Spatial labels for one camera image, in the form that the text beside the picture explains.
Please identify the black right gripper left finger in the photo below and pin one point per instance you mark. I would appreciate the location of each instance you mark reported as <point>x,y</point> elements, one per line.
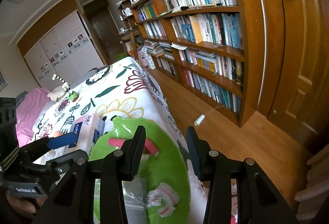
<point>132,153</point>

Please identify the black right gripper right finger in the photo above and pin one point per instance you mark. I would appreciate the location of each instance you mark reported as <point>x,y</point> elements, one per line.
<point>195,150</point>

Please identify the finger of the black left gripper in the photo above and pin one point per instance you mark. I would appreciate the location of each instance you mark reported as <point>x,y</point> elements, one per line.
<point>69,139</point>

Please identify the clear plastic cotton-swab bag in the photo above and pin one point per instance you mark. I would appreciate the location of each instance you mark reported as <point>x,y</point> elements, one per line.
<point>134,193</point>

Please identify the brown room door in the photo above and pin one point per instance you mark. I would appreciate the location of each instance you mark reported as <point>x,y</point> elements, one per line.
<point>294,91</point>

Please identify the person's left hand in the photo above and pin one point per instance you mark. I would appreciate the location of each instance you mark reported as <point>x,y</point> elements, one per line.
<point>22,206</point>

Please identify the orange sponge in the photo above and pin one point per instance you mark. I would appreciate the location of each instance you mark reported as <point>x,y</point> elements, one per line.
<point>57,134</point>

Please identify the tissue pack blue label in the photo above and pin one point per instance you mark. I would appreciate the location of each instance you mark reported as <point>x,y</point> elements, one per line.
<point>88,129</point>

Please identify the white thread spool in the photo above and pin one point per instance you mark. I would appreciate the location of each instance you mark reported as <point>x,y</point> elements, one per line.
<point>199,120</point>

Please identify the zebra toy green base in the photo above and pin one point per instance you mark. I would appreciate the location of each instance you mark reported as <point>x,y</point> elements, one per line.
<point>73,96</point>

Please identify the folded cream cloth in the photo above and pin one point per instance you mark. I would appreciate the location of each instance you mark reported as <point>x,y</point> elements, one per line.
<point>57,94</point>

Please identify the pink white cupcake liners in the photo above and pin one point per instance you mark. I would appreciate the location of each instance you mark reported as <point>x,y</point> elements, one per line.
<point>165,198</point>

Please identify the pink blanket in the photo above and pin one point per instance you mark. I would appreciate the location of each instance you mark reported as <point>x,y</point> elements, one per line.
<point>27,112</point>

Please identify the floral white tablecloth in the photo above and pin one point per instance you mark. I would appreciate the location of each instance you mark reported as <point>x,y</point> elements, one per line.
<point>123,89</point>

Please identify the white sliding wardrobe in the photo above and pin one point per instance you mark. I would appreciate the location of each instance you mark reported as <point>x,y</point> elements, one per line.
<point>66,50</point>

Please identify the dark wooden door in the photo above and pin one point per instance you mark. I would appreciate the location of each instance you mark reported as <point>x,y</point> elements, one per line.
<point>105,29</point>

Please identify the wooden desk with shelf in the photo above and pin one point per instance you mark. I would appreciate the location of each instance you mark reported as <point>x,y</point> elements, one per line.
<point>130,36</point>

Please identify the wooden bookshelf with books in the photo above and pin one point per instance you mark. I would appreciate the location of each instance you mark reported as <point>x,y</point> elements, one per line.
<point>214,48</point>

